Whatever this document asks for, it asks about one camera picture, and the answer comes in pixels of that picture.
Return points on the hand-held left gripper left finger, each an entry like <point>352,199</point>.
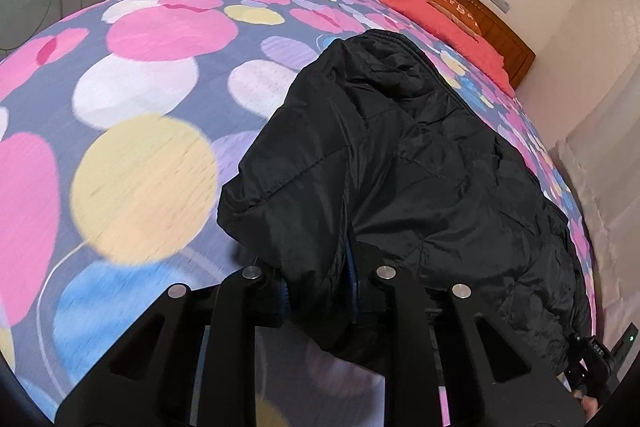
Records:
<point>286,299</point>

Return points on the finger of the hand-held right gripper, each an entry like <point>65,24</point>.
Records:
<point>577,367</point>

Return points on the person's right hand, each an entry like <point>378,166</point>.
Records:
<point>587,404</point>

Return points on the colourful dotted bedspread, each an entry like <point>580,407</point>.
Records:
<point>150,82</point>

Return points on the black puffer jacket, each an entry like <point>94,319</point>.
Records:
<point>400,167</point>

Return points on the orange printed cushion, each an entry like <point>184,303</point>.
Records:
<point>457,12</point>

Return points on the grey wall socket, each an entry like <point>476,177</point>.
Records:
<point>499,2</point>

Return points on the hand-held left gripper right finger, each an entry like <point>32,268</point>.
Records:
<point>353,287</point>

